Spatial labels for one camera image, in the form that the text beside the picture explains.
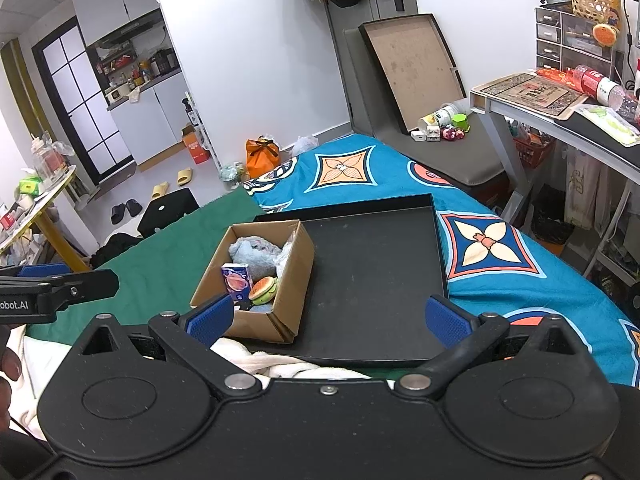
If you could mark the orange round plush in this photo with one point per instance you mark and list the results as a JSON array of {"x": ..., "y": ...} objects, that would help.
[{"x": 606, "y": 35}]

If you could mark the row of kitchen bottles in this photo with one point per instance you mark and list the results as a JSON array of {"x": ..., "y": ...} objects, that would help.
[{"x": 145, "y": 67}]

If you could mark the black-framed sliding door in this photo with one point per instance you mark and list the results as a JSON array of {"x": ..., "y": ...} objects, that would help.
[{"x": 75, "y": 110}]

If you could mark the yellow slipper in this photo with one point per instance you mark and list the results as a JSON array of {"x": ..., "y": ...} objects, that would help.
[
  {"x": 185, "y": 176},
  {"x": 160, "y": 191}
]

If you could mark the brown cardboard box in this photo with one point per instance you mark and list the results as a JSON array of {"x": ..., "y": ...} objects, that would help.
[{"x": 295, "y": 280}]

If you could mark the small red toy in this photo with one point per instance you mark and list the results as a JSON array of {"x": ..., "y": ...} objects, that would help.
[{"x": 451, "y": 133}]

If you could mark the orange cardboard carton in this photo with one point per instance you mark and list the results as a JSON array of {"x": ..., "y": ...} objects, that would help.
[{"x": 196, "y": 147}]

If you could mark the white plastic shopping bag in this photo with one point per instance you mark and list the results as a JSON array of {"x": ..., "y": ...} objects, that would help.
[{"x": 302, "y": 146}]

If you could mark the white charger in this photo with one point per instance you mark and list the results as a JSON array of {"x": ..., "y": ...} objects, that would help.
[{"x": 418, "y": 136}]

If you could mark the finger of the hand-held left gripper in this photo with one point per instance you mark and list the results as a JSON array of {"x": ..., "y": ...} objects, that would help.
[
  {"x": 85, "y": 286},
  {"x": 45, "y": 270}
]

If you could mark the glass jar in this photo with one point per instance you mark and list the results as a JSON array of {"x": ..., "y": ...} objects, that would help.
[{"x": 45, "y": 157}]

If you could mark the pale cloth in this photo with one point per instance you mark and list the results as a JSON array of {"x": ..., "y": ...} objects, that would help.
[{"x": 136, "y": 94}]

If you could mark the green white packet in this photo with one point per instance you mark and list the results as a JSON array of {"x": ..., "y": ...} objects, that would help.
[{"x": 607, "y": 122}]

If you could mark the green hexagonal container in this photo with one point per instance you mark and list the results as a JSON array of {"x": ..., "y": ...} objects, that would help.
[{"x": 460, "y": 121}]

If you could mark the purple tissue pack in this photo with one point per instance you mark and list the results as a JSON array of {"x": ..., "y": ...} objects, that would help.
[{"x": 235, "y": 282}]

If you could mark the white green-lidded jar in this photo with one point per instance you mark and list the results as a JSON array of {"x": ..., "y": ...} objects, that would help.
[{"x": 432, "y": 120}]

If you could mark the grey plush toy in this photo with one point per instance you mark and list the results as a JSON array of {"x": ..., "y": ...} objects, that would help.
[{"x": 250, "y": 255}]

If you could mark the black slipper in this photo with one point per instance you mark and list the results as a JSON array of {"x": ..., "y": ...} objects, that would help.
[
  {"x": 134, "y": 207},
  {"x": 118, "y": 214}
]

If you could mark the white kitchen cabinet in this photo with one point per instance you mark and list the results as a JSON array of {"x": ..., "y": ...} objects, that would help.
[{"x": 150, "y": 120}]

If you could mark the white wall cabinet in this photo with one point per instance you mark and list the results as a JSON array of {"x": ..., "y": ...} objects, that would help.
[{"x": 115, "y": 0}]

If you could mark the white stuffed plastic bag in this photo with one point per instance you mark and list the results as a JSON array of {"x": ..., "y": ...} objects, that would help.
[{"x": 285, "y": 255}]

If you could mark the beige tote bag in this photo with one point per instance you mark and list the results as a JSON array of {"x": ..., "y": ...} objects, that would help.
[{"x": 582, "y": 185}]

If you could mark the red basket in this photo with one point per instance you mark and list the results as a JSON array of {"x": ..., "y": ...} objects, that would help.
[{"x": 530, "y": 152}]

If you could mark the clear bag green contents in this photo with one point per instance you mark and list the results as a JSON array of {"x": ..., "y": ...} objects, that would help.
[{"x": 232, "y": 175}]

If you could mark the black cube stool white dots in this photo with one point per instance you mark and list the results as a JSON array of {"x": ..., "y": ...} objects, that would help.
[{"x": 167, "y": 210}]

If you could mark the grey door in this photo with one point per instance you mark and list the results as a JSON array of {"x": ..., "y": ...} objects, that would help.
[{"x": 380, "y": 15}]

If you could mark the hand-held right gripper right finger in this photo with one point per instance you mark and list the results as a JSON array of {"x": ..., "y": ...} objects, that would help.
[{"x": 447, "y": 322}]

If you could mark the black spray bottle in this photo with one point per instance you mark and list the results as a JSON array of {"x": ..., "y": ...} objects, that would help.
[{"x": 187, "y": 110}]

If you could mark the burger plush toy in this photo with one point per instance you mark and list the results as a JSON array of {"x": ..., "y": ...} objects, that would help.
[{"x": 262, "y": 290}]

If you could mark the red snack packet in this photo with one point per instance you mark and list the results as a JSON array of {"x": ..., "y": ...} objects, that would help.
[{"x": 560, "y": 77}]

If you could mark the orange gift bag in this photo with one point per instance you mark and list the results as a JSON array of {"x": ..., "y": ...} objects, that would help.
[{"x": 262, "y": 157}]

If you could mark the yellow table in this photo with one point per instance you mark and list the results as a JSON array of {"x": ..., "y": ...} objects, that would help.
[{"x": 65, "y": 250}]

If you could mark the wicker basket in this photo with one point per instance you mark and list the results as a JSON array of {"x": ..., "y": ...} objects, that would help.
[{"x": 590, "y": 5}]

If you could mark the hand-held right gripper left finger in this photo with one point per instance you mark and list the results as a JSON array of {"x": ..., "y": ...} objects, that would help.
[{"x": 210, "y": 320}]

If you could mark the clear drawer organizer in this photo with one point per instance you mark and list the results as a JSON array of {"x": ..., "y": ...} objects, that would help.
[{"x": 550, "y": 35}]

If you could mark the blue patterned blanket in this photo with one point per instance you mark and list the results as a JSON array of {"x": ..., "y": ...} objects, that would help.
[{"x": 400, "y": 175}]

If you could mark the grey metal desk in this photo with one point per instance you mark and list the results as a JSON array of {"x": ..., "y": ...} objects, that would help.
[{"x": 500, "y": 130}]

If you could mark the large brown-bottomed black tray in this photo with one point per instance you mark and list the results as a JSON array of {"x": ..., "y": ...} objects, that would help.
[{"x": 410, "y": 70}]

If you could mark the person's left hand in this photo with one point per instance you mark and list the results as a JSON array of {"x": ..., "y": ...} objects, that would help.
[{"x": 9, "y": 360}]

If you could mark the range hood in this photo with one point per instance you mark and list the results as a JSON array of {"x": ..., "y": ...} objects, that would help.
[{"x": 130, "y": 32}]

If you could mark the green box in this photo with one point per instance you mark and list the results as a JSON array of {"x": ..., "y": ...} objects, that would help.
[{"x": 30, "y": 187}]

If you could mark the clear bottle red label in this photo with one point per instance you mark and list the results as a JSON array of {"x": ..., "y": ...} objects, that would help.
[{"x": 595, "y": 80}]

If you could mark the grey folding mat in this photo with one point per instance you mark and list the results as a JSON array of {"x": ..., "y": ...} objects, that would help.
[{"x": 470, "y": 160}]

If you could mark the small white toy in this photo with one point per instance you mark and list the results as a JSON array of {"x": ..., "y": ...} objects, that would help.
[{"x": 433, "y": 134}]

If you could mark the black bin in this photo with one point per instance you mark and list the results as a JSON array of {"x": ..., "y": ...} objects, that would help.
[{"x": 550, "y": 215}]

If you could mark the dark clothes pile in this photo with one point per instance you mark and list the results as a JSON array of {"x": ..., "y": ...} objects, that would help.
[{"x": 115, "y": 250}]

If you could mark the patterned desk mat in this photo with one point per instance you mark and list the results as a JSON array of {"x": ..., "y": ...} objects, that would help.
[{"x": 530, "y": 90}]

